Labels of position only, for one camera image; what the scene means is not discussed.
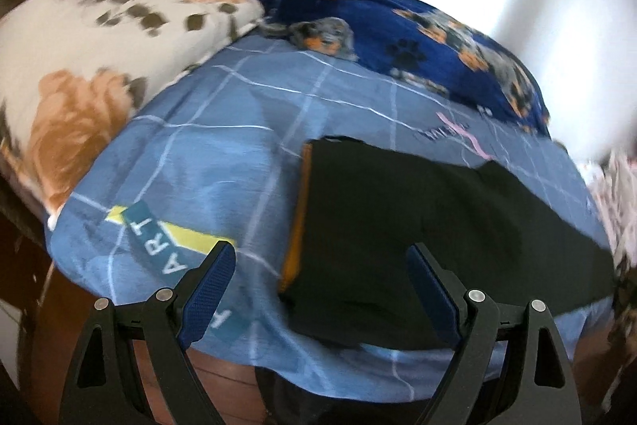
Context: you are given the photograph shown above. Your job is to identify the pale floral cloth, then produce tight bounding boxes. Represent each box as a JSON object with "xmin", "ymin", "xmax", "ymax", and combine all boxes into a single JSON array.
[{"xmin": 580, "ymin": 150, "xmax": 637, "ymax": 306}]

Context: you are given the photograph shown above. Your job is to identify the black pants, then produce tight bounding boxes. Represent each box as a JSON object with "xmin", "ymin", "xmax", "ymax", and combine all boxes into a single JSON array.
[{"xmin": 277, "ymin": 135, "xmax": 617, "ymax": 351}]

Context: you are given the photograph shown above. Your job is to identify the white floral pillow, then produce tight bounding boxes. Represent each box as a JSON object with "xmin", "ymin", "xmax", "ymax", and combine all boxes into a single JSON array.
[{"xmin": 0, "ymin": 0, "xmax": 264, "ymax": 214}]

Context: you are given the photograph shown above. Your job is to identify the blue dog-print blanket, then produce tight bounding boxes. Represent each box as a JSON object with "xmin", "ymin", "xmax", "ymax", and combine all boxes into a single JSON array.
[{"xmin": 251, "ymin": 0, "xmax": 551, "ymax": 134}]

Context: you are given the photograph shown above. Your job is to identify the blue grid-pattern bedsheet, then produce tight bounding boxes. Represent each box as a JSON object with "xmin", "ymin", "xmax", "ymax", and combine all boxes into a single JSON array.
[{"xmin": 45, "ymin": 31, "xmax": 614, "ymax": 393}]

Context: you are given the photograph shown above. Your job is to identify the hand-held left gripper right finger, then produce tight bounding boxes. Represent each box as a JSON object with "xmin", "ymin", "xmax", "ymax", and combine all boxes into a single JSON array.
[{"xmin": 405, "ymin": 243, "xmax": 583, "ymax": 425}]

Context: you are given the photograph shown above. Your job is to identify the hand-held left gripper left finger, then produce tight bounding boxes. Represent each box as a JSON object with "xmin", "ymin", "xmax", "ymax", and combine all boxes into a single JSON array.
[{"xmin": 59, "ymin": 241, "xmax": 237, "ymax": 425}]

